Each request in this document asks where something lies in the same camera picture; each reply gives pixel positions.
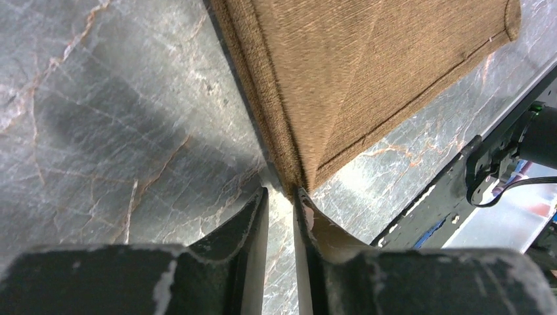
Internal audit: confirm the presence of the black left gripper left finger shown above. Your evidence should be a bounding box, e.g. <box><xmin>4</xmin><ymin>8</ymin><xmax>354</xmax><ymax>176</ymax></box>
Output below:
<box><xmin>1</xmin><ymin>187</ymin><xmax>269</xmax><ymax>314</ymax></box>

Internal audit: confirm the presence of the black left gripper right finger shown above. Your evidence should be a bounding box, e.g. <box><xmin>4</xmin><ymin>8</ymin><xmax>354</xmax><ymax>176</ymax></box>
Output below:
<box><xmin>292</xmin><ymin>187</ymin><xmax>556</xmax><ymax>314</ymax></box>

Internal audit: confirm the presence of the brown cloth napkin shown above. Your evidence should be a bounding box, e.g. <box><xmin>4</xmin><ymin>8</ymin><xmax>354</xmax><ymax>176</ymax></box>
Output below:
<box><xmin>211</xmin><ymin>1</ymin><xmax>521</xmax><ymax>200</ymax></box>

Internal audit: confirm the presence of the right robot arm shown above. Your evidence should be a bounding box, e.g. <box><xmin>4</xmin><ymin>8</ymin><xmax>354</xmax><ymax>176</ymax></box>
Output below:
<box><xmin>515</xmin><ymin>101</ymin><xmax>556</xmax><ymax>169</ymax></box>

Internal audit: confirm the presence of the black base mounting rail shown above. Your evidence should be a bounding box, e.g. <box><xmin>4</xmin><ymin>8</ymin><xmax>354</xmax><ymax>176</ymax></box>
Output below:
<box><xmin>371</xmin><ymin>62</ymin><xmax>556</xmax><ymax>251</ymax></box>

